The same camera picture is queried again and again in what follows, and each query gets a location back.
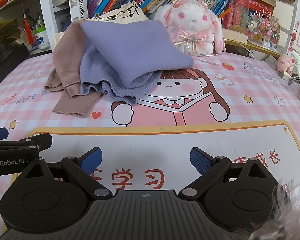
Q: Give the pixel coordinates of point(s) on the black side table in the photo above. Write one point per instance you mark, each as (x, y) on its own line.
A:
(12, 55)

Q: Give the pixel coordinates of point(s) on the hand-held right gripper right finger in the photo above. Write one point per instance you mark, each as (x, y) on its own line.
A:
(201, 160)

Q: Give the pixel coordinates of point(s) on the pink plush pig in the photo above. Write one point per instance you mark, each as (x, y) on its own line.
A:
(285, 63)

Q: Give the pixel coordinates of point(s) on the white green cup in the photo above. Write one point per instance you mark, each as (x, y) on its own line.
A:
(41, 40)

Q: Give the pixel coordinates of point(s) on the purple and brown sweater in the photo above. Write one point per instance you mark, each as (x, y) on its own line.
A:
(130, 45)

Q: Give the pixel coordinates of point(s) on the white and pink plush bunny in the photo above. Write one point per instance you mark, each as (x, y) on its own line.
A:
(192, 22)

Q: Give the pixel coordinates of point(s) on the cream book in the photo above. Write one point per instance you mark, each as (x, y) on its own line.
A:
(236, 36)

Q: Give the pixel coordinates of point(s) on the red printed box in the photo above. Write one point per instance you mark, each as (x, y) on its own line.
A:
(240, 7)

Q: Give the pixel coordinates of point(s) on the white and orange box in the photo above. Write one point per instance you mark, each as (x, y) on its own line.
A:
(77, 7)

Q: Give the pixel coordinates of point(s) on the grey fluffy sleeve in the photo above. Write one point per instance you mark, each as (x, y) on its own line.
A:
(290, 217)

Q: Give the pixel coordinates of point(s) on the pen holder with pens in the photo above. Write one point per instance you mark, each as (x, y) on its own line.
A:
(39, 23)

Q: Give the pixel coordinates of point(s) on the colourful bead flower bouquet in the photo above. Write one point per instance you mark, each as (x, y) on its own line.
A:
(265, 27)

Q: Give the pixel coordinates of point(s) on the white charger plug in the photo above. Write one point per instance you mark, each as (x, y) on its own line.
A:
(286, 76)

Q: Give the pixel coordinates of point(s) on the red tassel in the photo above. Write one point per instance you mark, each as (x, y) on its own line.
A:
(29, 33)

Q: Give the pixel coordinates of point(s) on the olive cloth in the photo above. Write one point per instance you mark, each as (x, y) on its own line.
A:
(2, 30)

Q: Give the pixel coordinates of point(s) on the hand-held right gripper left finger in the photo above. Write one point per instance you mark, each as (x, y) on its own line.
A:
(92, 160)

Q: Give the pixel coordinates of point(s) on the cream sweatshirt with black drawing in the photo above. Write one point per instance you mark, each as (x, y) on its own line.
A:
(122, 13)

